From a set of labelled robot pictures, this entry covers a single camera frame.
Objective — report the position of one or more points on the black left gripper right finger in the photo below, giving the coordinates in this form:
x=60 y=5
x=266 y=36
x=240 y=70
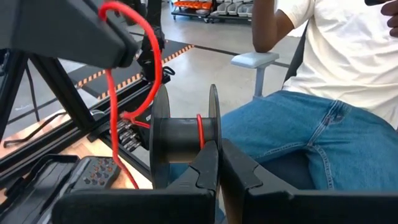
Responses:
x=295 y=208

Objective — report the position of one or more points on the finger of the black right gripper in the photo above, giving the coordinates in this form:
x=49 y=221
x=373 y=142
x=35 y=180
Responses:
x=46 y=28
x=130 y=53

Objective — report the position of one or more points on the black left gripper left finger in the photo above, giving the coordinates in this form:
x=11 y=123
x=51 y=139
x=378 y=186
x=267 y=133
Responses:
x=140 y=208

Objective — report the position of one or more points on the hazard striped floor mat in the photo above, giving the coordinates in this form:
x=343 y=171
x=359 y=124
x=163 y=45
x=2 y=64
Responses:
x=177 y=46

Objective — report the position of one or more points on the black control box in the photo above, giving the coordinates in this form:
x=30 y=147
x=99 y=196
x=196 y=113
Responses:
x=138 y=140

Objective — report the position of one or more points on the cart with orange grey bins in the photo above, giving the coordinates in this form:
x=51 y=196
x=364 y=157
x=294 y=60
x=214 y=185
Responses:
x=192 y=4

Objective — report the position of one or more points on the black screwdriver bit case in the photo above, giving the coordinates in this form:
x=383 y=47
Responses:
x=37 y=180

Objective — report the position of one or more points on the office chair white armrest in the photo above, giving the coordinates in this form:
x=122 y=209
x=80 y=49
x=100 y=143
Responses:
x=255 y=59

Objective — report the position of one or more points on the person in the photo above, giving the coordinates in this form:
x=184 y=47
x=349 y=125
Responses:
x=342 y=62

